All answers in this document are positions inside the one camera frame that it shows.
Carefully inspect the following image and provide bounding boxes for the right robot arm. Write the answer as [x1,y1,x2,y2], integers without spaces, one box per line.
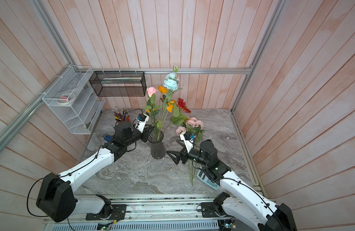
[166,132,297,231]

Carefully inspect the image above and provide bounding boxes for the red metal pencil cup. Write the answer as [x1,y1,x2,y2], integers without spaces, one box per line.
[119,115,130,121]

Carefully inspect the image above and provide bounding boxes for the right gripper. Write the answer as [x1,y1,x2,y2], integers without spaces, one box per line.
[168,140,211,169]

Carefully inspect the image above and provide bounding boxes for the tape roll on shelf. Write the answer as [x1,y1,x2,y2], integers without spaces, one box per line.
[55,92,76,105]

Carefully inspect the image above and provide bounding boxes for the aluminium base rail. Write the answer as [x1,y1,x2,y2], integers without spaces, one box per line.
[42,194,235,231]

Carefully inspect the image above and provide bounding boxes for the orange marigold flower stem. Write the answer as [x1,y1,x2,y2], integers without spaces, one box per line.
[146,86,180,132]

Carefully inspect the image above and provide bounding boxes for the dark ribbed glass vase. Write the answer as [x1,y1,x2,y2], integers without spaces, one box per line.
[148,130,166,159]

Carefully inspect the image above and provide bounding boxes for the teal desk calculator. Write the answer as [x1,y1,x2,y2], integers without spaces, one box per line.
[197,170,219,190]

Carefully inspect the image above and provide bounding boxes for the small pink rosebud stem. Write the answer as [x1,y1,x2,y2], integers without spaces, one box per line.
[144,87,158,114]

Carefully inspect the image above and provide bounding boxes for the white wire mesh shelf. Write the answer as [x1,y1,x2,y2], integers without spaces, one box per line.
[43,65,105,135]

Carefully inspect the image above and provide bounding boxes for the light blue flower stem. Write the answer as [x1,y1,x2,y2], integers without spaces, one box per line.
[163,65,180,93]

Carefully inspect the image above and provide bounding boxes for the blue black stapler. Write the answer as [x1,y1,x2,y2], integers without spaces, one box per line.
[103,135,112,142]

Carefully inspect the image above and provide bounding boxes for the small pink carnation stem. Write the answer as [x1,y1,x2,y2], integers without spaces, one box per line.
[176,117,204,186]

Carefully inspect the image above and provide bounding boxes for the bundle of pencils and pens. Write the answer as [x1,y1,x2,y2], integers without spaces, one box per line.
[113,107,129,121]

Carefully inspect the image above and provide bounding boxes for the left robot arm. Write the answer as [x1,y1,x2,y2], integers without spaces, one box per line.
[36,114,154,222]

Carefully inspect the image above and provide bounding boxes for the black mesh wall basket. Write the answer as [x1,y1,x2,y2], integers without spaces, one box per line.
[89,70,147,97]

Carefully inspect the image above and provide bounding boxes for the red flower stem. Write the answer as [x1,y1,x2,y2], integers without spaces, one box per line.
[177,98,191,114]

